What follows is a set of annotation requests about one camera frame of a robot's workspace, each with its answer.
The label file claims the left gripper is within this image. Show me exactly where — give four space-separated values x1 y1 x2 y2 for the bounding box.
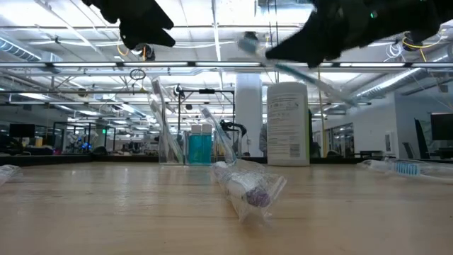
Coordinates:
81 0 176 50

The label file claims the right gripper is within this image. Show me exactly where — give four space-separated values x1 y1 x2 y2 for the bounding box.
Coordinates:
265 0 440 68

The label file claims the blue toothbrush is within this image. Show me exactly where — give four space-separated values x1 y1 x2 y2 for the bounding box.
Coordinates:
236 31 359 108
200 105 237 164
357 158 453 184

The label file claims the grey toothbrush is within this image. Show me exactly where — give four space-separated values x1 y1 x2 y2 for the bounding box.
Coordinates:
155 91 185 164

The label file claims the blue mouthwash bottle white cap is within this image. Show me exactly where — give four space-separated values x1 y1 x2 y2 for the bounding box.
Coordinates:
187 123 202 166
201 123 214 166

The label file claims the purple toothbrush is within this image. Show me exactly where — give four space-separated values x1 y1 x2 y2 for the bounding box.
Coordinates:
210 159 287 222

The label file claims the orange toothbrush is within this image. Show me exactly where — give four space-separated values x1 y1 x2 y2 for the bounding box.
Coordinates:
0 164 22 187

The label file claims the green wrapped toothbrush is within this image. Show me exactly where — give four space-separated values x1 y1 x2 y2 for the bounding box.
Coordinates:
148 76 174 164

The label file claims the white wipes canister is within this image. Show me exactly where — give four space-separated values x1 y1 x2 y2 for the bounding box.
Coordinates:
265 81 311 167

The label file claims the white pillar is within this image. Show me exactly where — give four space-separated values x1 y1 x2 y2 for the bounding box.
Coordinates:
235 72 265 159

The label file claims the clear acrylic organizer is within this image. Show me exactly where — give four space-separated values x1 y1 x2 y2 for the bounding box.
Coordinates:
157 129 243 166

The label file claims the black monitor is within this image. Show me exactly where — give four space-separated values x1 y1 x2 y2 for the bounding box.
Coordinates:
430 112 453 142
8 123 36 139

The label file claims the silver ventilation duct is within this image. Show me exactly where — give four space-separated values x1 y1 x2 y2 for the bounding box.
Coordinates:
348 67 425 102
0 35 63 74

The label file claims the black background frame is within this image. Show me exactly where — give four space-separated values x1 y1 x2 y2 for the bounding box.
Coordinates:
176 87 237 157

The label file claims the black metal table frame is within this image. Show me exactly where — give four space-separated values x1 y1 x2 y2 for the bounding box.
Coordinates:
0 152 453 166

